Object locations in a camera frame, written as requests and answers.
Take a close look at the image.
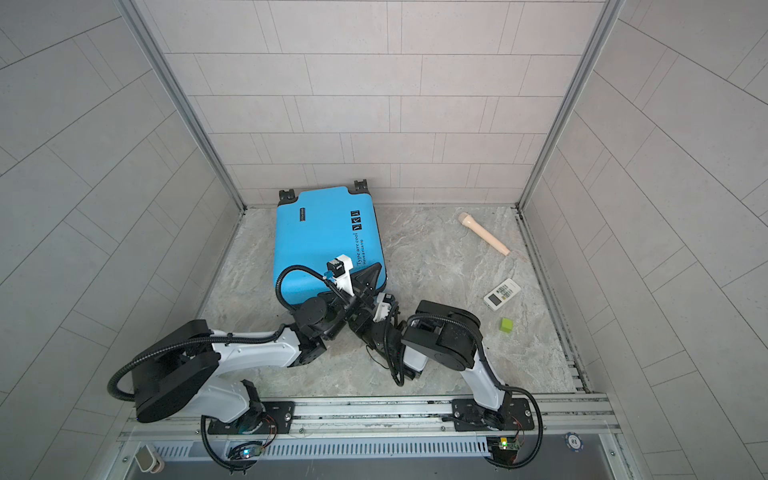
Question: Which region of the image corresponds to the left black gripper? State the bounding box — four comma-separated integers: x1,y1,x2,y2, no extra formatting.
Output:
319,266,381,344

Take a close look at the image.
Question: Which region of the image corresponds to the blue hard-shell suitcase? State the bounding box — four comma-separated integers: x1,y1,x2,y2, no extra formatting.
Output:
273,180,387,292

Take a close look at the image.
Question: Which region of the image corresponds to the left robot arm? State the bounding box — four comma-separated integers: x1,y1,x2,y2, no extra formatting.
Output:
106,255,383,423

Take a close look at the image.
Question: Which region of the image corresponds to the small green block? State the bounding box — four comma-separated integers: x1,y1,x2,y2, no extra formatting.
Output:
500,318,515,333

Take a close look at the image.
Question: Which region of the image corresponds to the white ventilation grille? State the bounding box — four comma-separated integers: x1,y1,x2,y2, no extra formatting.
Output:
153,437,490,462

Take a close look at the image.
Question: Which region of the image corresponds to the small white remote control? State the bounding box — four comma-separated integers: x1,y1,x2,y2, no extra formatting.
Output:
483,278,521,311

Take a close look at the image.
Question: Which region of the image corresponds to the round blue white sticker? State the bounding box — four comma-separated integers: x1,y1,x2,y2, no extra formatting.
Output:
565,432,584,452

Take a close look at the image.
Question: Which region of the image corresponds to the small white pink object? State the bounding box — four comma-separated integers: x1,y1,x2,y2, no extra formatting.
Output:
134,444,165,474

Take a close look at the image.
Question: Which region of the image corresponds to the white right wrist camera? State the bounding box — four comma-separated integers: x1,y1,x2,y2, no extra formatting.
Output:
373,292,399,323

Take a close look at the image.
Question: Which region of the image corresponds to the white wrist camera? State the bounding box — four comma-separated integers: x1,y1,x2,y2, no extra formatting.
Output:
327,254,353,281
373,292,399,323

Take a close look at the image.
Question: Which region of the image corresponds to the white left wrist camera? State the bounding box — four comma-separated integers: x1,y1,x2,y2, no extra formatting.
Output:
327,254,353,281

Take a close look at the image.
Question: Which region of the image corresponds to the beige wooden handle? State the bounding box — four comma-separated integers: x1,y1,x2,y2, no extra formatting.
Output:
458,212,510,256

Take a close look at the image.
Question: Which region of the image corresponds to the left circuit board with wires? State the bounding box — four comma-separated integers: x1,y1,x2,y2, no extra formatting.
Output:
227,441,265,462

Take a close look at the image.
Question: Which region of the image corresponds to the circuit board with wires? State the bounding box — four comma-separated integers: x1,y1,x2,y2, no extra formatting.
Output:
227,441,265,462
486,437,520,467

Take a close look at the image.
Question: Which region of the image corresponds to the right circuit board with wires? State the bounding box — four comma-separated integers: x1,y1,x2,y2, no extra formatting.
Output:
486,437,520,467

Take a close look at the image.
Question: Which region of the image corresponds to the aluminium mounting rail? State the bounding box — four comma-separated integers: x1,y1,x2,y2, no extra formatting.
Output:
119,392,619,444

